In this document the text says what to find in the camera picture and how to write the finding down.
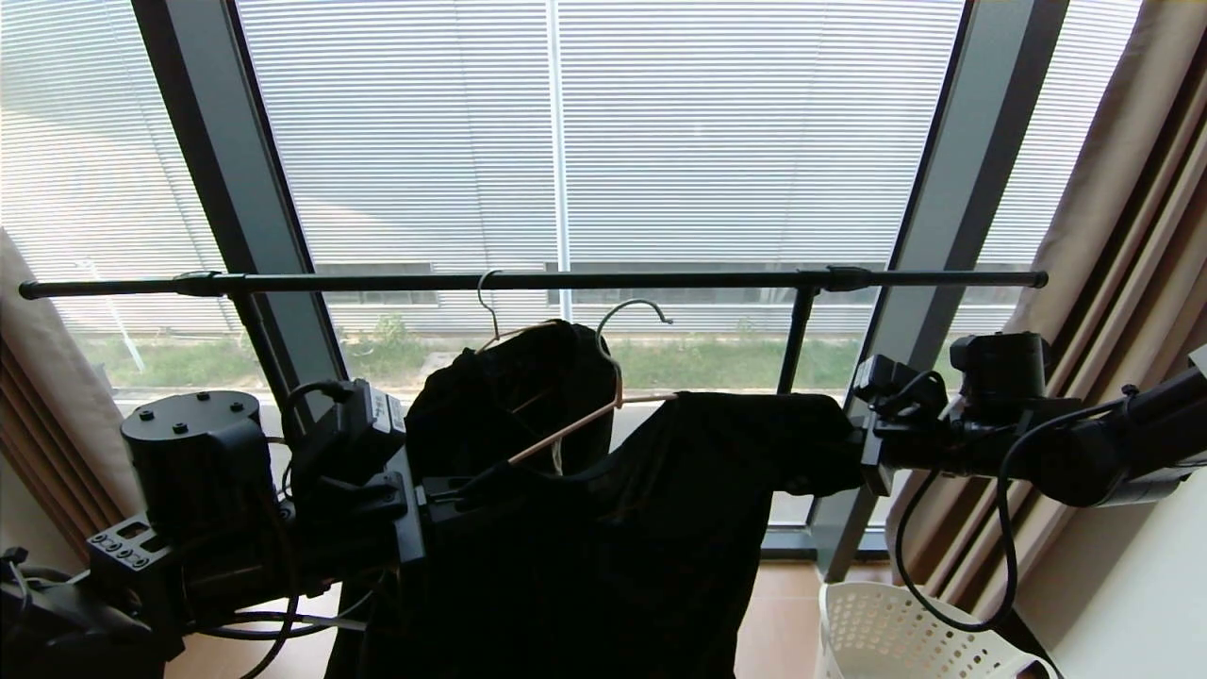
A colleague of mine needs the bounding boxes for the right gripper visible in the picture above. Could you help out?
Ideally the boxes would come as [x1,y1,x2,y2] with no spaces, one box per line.
[856,415,955,499]

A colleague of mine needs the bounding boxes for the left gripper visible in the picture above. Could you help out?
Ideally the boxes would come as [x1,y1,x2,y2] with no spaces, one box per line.
[311,446,431,569]

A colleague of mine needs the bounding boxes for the black shorts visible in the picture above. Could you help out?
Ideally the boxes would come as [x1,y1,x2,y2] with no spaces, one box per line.
[405,319,619,482]

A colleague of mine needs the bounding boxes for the pink clothes hanger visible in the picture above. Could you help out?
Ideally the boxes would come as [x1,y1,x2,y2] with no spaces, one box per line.
[474,269,567,355]
[507,298,678,466]

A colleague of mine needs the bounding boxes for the black garment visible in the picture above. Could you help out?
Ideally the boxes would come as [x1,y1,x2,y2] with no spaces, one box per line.
[325,390,866,679]

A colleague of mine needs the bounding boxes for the white laundry basket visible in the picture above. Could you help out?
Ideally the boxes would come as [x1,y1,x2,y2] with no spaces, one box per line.
[816,580,1064,679]

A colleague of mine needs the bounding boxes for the black clothes rack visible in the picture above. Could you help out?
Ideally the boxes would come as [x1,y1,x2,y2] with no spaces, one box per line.
[19,267,1050,444]

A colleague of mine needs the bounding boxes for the brown curtain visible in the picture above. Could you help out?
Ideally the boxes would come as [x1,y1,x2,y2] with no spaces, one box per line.
[0,226,142,557]
[885,0,1207,623]

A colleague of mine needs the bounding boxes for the window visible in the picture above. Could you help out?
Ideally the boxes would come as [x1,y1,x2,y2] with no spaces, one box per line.
[0,0,1147,557]

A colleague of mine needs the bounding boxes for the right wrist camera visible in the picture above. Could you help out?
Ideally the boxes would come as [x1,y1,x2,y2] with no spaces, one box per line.
[852,354,950,422]

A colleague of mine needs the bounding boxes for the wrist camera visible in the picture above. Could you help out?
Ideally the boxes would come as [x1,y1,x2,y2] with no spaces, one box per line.
[852,354,950,422]
[288,379,408,501]

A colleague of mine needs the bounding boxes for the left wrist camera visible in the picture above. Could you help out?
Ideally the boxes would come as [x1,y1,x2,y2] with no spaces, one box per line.
[288,379,408,501]

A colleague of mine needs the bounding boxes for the black cable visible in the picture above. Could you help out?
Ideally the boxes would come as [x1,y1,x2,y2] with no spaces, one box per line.
[280,379,355,496]
[893,396,1130,634]

